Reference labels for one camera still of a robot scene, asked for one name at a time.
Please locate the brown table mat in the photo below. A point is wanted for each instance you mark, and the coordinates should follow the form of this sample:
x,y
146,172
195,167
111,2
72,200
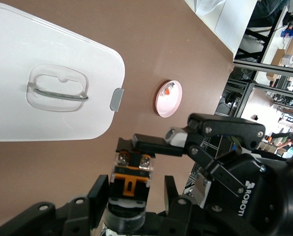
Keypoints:
x,y
161,37

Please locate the person in dark clothes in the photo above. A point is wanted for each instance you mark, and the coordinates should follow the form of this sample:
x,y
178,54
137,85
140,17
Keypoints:
x,y
287,142

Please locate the black orange switch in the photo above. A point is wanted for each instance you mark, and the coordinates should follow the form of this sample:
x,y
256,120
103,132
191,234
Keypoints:
x,y
131,177

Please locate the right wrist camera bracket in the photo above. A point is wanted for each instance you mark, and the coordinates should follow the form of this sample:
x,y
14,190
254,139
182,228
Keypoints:
x,y
202,189

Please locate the black metal rack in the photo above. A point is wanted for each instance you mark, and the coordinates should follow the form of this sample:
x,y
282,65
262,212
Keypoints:
x,y
262,41

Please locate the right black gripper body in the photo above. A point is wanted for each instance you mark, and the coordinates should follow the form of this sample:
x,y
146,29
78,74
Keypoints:
x,y
259,196

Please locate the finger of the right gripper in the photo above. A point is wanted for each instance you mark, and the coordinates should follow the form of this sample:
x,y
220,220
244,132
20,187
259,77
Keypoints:
x,y
149,143
235,130

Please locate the white orange switch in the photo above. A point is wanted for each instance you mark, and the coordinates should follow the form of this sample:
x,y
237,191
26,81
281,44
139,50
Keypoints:
x,y
166,91

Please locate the white lidded storage box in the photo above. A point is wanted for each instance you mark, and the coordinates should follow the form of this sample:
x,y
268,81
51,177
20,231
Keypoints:
x,y
50,49

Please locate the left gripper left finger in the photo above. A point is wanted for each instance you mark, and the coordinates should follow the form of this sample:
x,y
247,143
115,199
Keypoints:
x,y
97,196

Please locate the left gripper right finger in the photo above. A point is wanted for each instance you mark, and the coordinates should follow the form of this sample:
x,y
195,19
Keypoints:
x,y
171,196

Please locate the white side panel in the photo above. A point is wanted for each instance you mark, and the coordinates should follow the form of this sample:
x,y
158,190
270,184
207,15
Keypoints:
x,y
222,22

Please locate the pink round plate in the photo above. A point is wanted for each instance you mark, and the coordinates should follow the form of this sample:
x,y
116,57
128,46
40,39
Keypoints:
x,y
169,105

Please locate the brown cardboard box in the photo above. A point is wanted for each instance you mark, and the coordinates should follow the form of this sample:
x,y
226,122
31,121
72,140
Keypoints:
x,y
279,57

